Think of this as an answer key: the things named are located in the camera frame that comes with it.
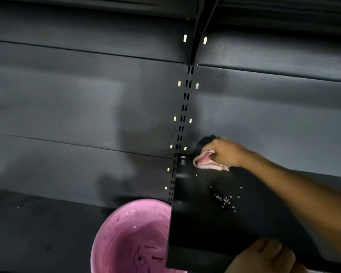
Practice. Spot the person's right fingers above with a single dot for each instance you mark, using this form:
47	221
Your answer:
211	144

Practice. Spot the dark grey base shelf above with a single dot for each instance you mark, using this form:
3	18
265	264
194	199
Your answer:
31	238

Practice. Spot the person's left hand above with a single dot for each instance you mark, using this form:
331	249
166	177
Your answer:
267	258

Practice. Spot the black metal shelf board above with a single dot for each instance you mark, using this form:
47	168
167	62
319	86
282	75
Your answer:
204	227

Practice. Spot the dark grey shelving back panel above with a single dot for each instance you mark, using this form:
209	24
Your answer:
74	110
272	110

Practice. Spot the person's left fingers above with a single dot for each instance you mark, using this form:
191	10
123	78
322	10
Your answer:
272	248

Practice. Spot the slotted black shelf upright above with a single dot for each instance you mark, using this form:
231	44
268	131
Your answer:
184	102

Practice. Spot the dark overhead shelf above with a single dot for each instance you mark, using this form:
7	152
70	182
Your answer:
102	5

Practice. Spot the black shelf bracket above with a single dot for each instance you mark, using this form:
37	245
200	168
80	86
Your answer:
202	25

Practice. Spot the scattered white crumbs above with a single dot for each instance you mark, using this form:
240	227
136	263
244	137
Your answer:
225	199

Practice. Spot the pink cleaning cloth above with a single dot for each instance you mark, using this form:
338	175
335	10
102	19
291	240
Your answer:
205	162

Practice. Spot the pink plastic bucket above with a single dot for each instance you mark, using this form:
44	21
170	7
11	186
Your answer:
125	235

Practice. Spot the person's right hand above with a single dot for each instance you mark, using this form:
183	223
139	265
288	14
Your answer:
228	153

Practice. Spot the person's right forearm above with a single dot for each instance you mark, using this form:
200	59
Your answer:
307	196

